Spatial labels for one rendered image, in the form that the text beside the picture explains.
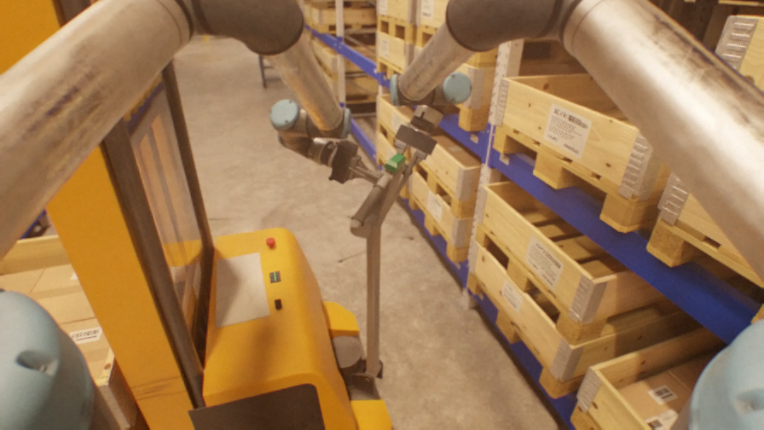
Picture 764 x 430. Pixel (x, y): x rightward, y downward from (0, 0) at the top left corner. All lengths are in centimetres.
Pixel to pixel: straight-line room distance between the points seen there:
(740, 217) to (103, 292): 113
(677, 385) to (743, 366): 184
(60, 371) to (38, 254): 180
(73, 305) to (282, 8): 136
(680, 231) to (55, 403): 135
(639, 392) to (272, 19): 185
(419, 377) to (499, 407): 43
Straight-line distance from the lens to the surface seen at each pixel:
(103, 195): 97
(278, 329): 138
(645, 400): 198
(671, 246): 140
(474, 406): 230
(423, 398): 228
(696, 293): 146
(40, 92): 51
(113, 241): 102
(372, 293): 149
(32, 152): 48
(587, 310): 171
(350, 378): 190
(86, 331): 163
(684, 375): 216
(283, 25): 69
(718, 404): 28
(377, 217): 126
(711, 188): 48
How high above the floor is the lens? 189
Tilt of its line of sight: 28 degrees down
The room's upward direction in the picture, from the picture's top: 1 degrees clockwise
